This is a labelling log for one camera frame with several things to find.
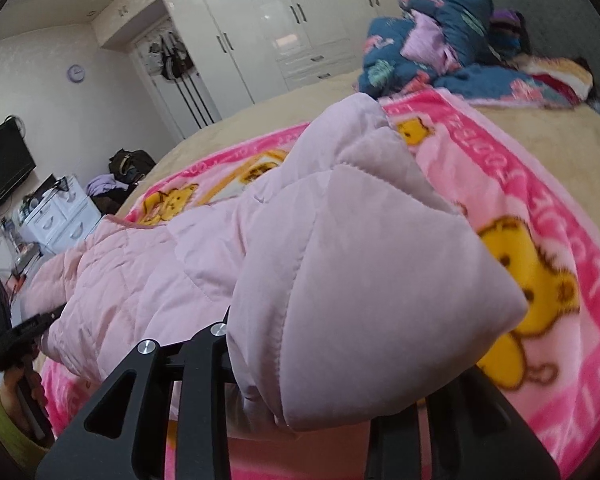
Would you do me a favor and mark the pink quilted jacket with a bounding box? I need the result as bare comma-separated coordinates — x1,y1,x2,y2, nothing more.
22,94,527,436

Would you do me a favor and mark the lilac clothes pile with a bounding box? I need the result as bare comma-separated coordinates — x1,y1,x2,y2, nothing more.
85,174,129,196

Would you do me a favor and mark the left hand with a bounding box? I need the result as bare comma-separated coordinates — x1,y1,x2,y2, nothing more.
0,367,47,436

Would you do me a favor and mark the pink cartoon bear blanket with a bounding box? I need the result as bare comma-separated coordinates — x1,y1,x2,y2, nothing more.
40,86,600,480

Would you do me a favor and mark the white drawer chest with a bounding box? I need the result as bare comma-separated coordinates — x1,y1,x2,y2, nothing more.
18,176,102,254

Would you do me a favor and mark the black flat television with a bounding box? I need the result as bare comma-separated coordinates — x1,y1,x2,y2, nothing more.
0,117,36,206

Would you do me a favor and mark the black bag on floor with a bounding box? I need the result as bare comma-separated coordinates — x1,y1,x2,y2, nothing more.
108,148,156,185

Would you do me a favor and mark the tan bed cover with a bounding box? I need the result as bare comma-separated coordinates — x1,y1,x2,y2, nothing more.
29,66,600,376

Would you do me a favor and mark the white door with hanging bags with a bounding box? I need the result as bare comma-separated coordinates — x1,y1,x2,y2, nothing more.
130,18,221,141

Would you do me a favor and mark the red yellow striped blanket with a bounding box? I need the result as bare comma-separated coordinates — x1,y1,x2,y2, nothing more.
510,54,594,104

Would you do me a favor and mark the blue flamingo print quilt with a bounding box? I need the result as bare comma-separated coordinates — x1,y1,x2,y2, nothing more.
358,0,574,108

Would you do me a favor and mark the white glossy wardrobe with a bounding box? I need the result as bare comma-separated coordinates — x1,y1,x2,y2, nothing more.
93,0,399,118

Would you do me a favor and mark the grey padded headboard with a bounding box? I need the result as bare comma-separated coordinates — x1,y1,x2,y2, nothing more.
493,0,600,96

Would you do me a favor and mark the round purple wall clock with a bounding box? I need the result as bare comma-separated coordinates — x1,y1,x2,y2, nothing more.
67,64,86,84

